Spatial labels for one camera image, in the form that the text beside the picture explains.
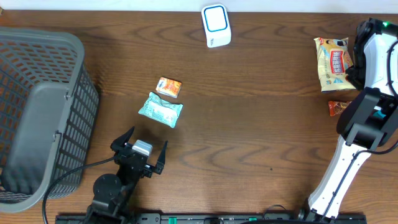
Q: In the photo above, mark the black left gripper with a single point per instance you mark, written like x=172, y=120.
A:
x=119, y=145

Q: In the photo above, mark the orange snack bag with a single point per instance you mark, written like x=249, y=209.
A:
x=333, y=60

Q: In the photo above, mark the red chocolate bar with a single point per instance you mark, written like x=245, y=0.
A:
x=337, y=107

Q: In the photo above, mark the green wet wipes pack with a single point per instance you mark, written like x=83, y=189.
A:
x=160, y=110

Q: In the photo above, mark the small orange box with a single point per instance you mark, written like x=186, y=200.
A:
x=168, y=87

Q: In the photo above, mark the blue mouthwash bottle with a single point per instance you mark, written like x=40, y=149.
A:
x=379, y=115

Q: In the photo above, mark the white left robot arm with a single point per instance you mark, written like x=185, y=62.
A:
x=112, y=192

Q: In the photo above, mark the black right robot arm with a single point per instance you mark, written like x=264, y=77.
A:
x=365, y=125

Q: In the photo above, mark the white barcode scanner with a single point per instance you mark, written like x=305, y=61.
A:
x=216, y=25

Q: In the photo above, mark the grey plastic basket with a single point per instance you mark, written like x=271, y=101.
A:
x=48, y=109

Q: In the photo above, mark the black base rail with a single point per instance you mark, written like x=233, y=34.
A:
x=155, y=218

